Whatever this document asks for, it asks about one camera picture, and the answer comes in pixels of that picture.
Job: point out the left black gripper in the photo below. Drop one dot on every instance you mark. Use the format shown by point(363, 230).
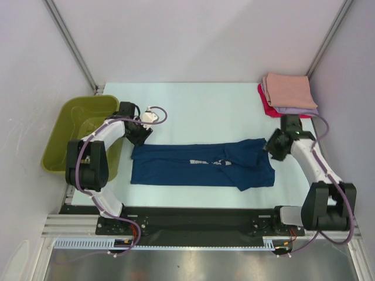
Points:
point(140, 140)

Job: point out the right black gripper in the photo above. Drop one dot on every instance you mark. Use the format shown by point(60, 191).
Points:
point(269, 146)

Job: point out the dark blue t shirt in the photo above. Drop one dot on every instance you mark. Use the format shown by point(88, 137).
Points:
point(244, 165)

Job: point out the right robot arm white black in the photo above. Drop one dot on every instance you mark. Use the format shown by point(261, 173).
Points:
point(330, 202)

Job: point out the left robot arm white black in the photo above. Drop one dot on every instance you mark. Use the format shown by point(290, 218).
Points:
point(87, 163)

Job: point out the folded red t shirt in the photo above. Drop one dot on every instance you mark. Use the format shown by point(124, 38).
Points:
point(279, 112)

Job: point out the folded lilac t shirt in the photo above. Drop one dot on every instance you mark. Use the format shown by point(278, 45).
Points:
point(281, 95)

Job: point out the folded pink t shirt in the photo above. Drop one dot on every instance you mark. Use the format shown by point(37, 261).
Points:
point(288, 91)

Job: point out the olive green plastic basket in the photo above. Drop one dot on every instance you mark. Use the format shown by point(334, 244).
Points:
point(78, 118)

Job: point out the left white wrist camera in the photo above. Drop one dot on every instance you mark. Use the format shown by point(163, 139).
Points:
point(149, 117)

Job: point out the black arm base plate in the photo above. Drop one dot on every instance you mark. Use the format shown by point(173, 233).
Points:
point(208, 227)

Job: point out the white slotted cable duct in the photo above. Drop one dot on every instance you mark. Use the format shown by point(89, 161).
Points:
point(113, 244)

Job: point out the left aluminium frame post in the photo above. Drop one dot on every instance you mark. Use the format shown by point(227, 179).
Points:
point(66, 35)

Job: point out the aluminium frame post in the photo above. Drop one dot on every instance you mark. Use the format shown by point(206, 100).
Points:
point(328, 39)
point(66, 35)

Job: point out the right aluminium frame post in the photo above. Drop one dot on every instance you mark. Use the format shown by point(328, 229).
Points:
point(328, 39)

